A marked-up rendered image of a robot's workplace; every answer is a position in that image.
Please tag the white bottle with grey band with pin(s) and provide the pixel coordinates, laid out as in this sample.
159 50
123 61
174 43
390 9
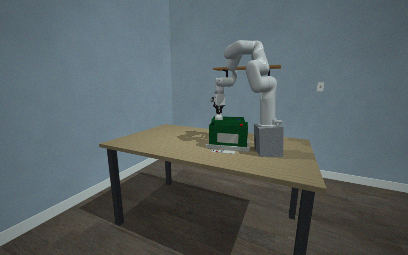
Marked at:
218 116

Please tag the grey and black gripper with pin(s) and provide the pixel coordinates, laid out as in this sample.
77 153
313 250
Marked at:
219 100

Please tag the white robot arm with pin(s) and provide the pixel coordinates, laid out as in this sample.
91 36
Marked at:
254 70

